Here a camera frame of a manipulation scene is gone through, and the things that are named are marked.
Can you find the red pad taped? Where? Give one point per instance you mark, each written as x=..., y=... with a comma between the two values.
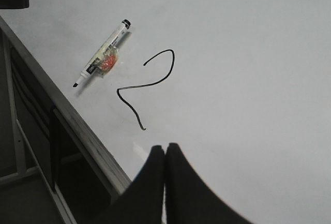
x=107, y=61

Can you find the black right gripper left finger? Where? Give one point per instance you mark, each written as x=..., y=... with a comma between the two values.
x=142, y=201

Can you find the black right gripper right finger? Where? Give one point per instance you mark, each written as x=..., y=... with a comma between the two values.
x=188, y=198

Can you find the white whiteboard surface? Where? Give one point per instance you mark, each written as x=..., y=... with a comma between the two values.
x=243, y=86

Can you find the white black whiteboard marker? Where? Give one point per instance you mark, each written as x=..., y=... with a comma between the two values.
x=113, y=40

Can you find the grey aluminium whiteboard frame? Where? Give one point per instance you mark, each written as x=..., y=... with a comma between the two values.
x=47, y=105

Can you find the grey metal table leg frame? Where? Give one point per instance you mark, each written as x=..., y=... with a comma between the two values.
x=22, y=170

